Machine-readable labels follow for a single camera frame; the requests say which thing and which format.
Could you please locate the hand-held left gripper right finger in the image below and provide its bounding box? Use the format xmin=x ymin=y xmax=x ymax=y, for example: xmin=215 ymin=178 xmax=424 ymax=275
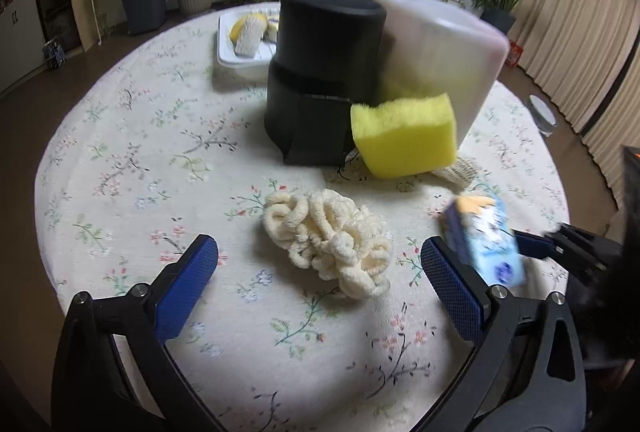
xmin=415 ymin=236 xmax=588 ymax=432

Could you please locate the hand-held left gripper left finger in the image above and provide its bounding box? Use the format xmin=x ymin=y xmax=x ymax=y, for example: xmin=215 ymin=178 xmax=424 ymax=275
xmin=52 ymin=235 xmax=221 ymax=432

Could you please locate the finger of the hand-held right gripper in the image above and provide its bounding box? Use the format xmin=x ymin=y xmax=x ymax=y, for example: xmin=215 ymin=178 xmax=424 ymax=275
xmin=512 ymin=222 xmax=623 ymax=285

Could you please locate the blue tissue pack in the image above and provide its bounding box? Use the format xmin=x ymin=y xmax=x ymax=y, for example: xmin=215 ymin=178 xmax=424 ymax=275
xmin=440 ymin=192 xmax=528 ymax=288

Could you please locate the cream chenille cloth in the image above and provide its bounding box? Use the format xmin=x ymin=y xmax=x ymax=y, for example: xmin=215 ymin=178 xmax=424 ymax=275
xmin=262 ymin=188 xmax=393 ymax=300

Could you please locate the yellow rectangular sponge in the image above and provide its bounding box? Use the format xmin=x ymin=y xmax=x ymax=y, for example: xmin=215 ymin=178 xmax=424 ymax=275
xmin=350 ymin=93 xmax=458 ymax=178

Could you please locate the translucent plastic container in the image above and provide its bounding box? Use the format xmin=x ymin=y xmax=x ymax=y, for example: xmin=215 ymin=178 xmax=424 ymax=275
xmin=372 ymin=0 xmax=510 ymax=148

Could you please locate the white plastic tray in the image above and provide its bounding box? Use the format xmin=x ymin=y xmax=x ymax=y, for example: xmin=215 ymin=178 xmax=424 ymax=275
xmin=216 ymin=10 xmax=282 ymax=80

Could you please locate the black plastic container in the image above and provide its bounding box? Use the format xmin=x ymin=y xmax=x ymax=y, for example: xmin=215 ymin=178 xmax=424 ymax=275
xmin=264 ymin=0 xmax=388 ymax=165

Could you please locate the woven loofah pad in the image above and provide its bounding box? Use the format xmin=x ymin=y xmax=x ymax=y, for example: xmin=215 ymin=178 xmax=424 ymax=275
xmin=234 ymin=14 xmax=271 ymax=58
xmin=430 ymin=157 xmax=483 ymax=190

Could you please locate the grey trash bin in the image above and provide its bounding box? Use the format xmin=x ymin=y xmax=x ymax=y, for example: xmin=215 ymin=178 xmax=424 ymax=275
xmin=529 ymin=95 xmax=560 ymax=137

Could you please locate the floral tablecloth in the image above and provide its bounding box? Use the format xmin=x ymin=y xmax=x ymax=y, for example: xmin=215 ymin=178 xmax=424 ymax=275
xmin=34 ymin=1 xmax=572 ymax=432

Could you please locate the beige curtain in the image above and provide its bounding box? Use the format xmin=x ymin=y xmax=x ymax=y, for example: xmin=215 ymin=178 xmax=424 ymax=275
xmin=515 ymin=0 xmax=640 ymax=178

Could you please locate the dark tapered planter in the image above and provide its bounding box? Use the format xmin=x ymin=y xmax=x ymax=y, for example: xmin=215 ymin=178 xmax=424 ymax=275
xmin=480 ymin=7 xmax=516 ymax=36

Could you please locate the white wall cabinet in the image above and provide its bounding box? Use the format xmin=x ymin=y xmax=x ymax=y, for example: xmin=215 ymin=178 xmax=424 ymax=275
xmin=0 ymin=0 xmax=48 ymax=93

